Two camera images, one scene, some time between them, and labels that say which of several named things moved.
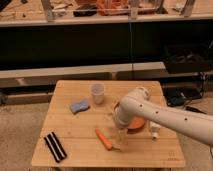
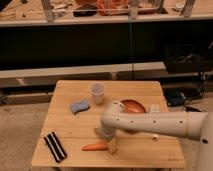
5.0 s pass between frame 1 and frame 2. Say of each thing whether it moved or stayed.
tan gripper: moved
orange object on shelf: stayed
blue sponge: stayed
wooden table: stayed
